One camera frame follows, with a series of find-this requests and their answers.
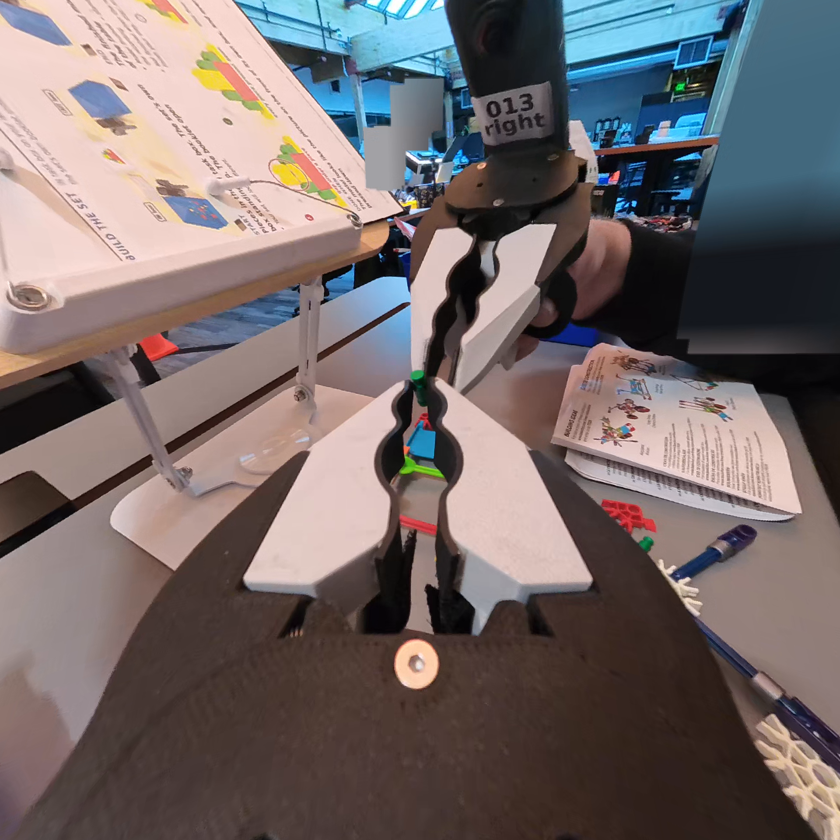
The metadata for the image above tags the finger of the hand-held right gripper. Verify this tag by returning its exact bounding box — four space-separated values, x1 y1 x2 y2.
408 227 487 389
451 222 559 396

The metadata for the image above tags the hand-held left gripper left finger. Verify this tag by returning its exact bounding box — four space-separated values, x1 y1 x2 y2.
241 381 417 634

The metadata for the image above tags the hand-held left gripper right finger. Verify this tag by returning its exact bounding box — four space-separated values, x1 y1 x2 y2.
424 379 597 634

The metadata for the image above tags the colourful toy cart frame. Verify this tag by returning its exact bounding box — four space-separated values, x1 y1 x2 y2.
395 410 442 538

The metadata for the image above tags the blue rod cross white hub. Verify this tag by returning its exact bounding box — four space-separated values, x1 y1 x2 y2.
655 523 840 746

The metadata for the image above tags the person's right forearm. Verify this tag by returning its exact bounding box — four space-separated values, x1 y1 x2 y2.
594 220 695 350

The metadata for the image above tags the person's right hand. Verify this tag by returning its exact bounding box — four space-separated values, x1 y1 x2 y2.
514 218 634 363

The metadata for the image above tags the red toy fan connector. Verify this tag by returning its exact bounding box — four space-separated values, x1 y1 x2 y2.
600 497 658 534

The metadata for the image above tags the wooden-top workbench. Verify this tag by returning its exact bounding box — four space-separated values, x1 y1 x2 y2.
591 134 721 217

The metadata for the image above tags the wooden stand board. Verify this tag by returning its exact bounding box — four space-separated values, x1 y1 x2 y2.
0 220 392 392

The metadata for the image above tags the toy instruction booklet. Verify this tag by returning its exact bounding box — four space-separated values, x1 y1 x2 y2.
550 341 804 524

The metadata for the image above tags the white instruction board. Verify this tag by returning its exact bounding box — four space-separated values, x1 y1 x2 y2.
0 0 404 357

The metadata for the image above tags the white snowflake toy connector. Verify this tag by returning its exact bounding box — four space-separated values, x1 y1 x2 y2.
753 714 840 836

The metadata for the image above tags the stand foot bracket with dome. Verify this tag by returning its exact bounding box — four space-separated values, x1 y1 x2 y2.
167 394 317 498

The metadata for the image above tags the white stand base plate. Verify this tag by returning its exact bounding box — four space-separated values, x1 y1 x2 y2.
109 382 379 572

